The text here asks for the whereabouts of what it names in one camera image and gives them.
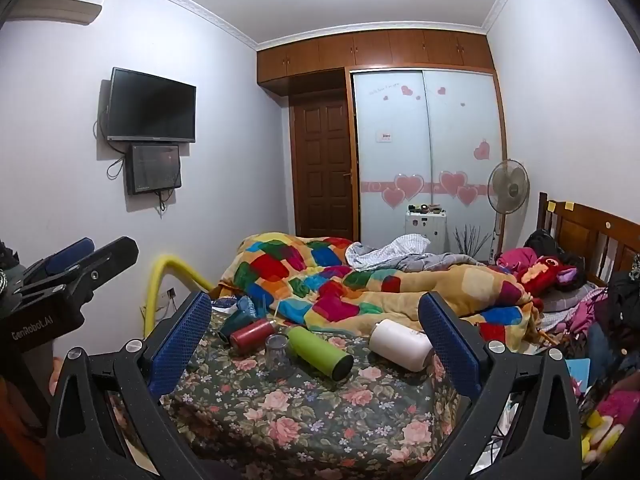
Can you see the standing electric fan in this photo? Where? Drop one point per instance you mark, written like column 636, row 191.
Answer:
column 508, row 187

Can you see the brown wooden overhead cabinets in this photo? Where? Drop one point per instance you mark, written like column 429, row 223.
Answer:
column 375, row 52

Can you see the white cup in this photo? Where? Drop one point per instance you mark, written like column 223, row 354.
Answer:
column 400, row 345

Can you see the yellow plush toy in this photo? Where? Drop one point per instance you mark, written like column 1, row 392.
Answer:
column 602, row 432

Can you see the floral bed sheet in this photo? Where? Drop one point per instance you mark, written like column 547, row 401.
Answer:
column 300, row 420

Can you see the white air conditioner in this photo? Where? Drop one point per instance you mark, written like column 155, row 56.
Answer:
column 55, row 10

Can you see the brown wooden door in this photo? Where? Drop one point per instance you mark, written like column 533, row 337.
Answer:
column 322, row 170

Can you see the dry decorative twigs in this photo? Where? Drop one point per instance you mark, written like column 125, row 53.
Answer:
column 472, row 242

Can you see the white heart-patterned sliding wardrobe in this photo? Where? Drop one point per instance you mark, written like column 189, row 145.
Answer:
column 425, row 135

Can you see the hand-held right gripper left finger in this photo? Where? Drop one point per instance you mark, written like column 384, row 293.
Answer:
column 182, row 345

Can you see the striped pillow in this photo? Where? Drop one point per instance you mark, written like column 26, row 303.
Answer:
column 570, row 307

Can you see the white small cabinet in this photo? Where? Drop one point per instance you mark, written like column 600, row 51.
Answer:
column 425, row 225

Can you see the black wall television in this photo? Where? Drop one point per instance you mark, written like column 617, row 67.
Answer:
column 150, row 105

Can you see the clear glass cup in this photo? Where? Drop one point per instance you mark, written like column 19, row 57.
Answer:
column 279, row 357

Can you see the small black wall monitor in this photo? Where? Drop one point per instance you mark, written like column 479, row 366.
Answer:
column 152, row 167

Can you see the colourful patchwork quilt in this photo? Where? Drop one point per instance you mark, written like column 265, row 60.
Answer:
column 325, row 285

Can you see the black bag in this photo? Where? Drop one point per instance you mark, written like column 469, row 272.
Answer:
column 542, row 242

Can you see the grey white crumpled cloth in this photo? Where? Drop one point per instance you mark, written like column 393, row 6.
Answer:
column 400, row 250

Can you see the red plush toy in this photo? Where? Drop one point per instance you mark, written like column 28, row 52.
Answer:
column 547, row 272

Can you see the yellow foam tube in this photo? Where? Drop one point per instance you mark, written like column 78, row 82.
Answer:
column 152, row 285

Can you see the dark clothing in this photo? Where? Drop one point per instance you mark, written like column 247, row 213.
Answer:
column 620, row 310

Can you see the pink clothing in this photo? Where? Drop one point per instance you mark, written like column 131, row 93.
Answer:
column 515, row 259

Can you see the red cup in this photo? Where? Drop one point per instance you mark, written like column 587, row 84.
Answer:
column 252, row 337

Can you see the brown wooden headboard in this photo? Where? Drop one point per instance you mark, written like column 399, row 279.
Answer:
column 590, row 235

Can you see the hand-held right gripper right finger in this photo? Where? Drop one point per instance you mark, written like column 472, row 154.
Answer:
column 450, row 345

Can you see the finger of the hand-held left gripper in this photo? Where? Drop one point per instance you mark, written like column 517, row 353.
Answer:
column 107, row 260
column 72, row 252

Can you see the light blue paper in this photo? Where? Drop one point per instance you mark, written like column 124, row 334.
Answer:
column 582, row 375

